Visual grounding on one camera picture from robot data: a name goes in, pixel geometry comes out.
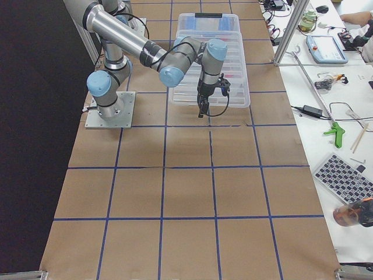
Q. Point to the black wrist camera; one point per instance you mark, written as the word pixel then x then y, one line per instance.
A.
pixel 224 85

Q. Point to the checkered calibration board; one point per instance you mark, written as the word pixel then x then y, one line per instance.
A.
pixel 343 180

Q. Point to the robot teach pendant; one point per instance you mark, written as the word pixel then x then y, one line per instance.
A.
pixel 325 50

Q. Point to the black power adapter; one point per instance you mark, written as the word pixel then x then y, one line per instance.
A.
pixel 309 111

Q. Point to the black gripper finger tray side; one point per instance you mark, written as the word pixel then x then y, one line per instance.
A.
pixel 203 107

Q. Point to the clear plastic storage box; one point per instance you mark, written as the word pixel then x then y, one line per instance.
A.
pixel 207 24

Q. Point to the black gripper body tray side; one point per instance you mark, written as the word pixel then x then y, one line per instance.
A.
pixel 204 90

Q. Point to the brown paper table cover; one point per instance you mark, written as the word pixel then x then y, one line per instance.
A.
pixel 182 197

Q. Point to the aluminium frame post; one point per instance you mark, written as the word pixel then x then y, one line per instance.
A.
pixel 294 20

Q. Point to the long metal reacher grabber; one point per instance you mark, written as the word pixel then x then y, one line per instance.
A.
pixel 336 129

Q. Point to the wooden chopstick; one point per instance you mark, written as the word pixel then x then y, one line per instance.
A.
pixel 359 138

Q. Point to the silver robot arm near tray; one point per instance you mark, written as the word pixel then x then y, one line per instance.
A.
pixel 171 65

